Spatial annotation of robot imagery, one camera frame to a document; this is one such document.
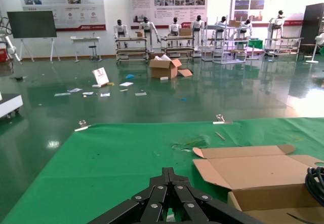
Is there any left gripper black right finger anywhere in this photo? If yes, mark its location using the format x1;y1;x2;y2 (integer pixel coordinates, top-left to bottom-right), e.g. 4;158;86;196
169;167;267;224

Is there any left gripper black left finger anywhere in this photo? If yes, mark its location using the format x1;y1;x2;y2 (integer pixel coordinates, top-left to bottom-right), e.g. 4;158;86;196
87;167;170;224

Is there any black power cord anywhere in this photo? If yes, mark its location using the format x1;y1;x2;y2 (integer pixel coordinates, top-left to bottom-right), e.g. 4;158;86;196
304;166;324;210

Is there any brown open cardboard box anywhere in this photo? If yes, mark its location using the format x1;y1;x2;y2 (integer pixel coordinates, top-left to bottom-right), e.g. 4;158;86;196
192;143;324;224

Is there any red box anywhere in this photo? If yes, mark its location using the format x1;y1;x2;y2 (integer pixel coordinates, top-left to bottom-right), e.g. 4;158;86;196
0;47;11;63

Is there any green table cloth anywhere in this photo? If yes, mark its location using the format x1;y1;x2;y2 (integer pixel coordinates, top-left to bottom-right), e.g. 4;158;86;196
0;117;324;224

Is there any crumpled clear plastic scrap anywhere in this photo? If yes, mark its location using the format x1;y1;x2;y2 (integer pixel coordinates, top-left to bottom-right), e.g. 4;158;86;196
171;135;211;153

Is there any silver binder clip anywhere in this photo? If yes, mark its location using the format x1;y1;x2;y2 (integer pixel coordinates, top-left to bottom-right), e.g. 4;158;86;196
74;120;92;132
212;114;233;125

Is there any flat cardboard piece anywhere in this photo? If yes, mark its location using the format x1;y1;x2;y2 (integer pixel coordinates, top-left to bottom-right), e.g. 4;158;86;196
177;67;194;78

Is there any large open cardboard carton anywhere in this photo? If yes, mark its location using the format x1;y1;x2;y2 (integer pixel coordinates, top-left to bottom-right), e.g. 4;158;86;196
148;54;183;80

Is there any red and white sign board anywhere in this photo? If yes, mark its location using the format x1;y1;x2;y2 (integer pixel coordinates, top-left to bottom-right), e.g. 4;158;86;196
91;67;110;87

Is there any grey workbench cart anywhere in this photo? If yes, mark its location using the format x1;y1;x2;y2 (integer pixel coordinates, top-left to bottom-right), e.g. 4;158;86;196
263;36;305;58
160;34;194;59
114;36;149;65

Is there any black round stool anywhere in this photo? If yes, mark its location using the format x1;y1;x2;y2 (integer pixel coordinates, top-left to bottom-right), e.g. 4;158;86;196
88;45;103;62

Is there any white wheeled platform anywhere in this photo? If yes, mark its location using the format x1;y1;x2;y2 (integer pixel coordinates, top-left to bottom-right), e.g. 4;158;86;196
0;92;24;120

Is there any white humanoid robot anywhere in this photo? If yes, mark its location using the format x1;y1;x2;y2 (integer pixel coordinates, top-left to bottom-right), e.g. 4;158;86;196
267;10;287;48
217;16;229;32
168;16;182;38
113;19;129;50
189;14;206;58
138;16;161;54
240;18;254;50

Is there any small white desk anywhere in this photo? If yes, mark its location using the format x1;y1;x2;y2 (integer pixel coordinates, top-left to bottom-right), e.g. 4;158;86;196
70;35;103;64

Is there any white standing fan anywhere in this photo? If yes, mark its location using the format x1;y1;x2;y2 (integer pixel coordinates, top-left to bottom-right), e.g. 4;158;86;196
305;32;324;64

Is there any black display on stand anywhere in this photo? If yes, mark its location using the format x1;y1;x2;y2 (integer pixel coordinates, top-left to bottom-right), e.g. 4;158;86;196
6;10;62;63

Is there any black tall cabinet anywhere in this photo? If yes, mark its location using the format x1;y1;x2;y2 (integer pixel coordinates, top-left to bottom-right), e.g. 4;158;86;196
299;3;324;54

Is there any white metal frame rack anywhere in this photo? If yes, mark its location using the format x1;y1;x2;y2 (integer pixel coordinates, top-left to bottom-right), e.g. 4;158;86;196
200;22;254;65

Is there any wall poster with photo row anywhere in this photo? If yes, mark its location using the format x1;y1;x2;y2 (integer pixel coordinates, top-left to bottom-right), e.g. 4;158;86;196
127;0;209;30

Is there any wall poster with building photos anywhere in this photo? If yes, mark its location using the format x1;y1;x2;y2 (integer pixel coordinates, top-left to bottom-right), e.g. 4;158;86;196
230;0;312;27

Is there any wall poster with red footer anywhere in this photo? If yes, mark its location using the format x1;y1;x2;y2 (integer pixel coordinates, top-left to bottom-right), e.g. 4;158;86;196
17;0;106;32

